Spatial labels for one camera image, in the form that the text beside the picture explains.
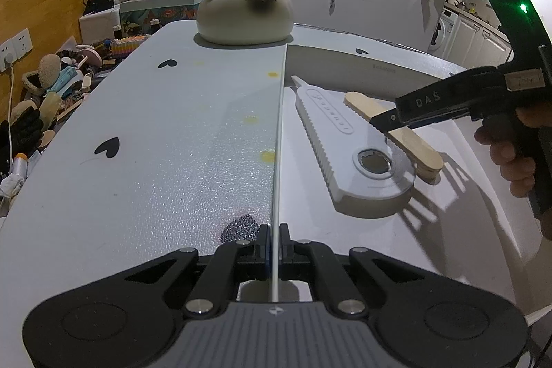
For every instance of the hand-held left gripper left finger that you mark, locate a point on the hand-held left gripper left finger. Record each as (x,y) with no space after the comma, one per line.
(261,249)

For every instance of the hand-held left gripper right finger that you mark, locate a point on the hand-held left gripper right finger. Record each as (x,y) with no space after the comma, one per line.
(285,249)

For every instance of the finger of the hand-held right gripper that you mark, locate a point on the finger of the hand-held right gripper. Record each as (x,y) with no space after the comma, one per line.
(384,121)

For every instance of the oblong wooden board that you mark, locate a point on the oblong wooden board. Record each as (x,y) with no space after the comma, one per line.
(420,154)

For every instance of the white storage box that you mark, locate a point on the white storage box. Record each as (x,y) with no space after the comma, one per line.
(366,234)

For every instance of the person's right hand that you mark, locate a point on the person's right hand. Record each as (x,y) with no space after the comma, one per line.
(504,156)

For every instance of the white serrated plastic tool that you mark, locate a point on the white serrated plastic tool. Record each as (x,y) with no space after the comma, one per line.
(327,122)

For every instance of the white washing machine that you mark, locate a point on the white washing machine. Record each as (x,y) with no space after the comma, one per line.
(442,31)

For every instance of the white kitchen cabinets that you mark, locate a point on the white kitchen cabinets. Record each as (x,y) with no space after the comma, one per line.
(478,38)

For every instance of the cream cat-shaped ceramic jar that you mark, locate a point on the cream cat-shaped ceramic jar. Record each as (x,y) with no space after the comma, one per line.
(241,16)

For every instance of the colourful pop toy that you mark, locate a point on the colourful pop toy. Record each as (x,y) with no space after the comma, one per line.
(127,45)

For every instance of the white bottle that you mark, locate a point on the white bottle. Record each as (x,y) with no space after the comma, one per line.
(15,176)

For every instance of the black glove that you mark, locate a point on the black glove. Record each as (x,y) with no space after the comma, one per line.
(21,133)

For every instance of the beige plush slipper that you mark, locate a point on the beige plush slipper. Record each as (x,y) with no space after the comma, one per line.
(43,72)

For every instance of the white wall socket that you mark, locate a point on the white wall socket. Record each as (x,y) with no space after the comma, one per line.
(15,49)

